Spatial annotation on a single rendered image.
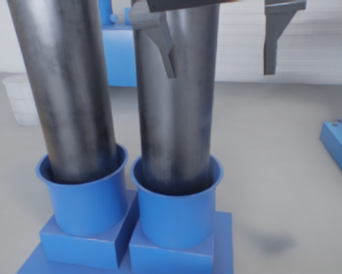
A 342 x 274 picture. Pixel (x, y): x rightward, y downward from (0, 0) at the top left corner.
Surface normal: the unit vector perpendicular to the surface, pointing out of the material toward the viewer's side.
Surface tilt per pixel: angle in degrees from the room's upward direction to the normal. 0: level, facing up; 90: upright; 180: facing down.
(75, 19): 90
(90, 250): 90
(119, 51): 90
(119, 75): 90
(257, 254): 0
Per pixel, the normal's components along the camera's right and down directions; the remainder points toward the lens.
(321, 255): -0.01, -0.89
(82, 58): 0.65, 0.34
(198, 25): 0.43, 0.41
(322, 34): -0.18, 0.45
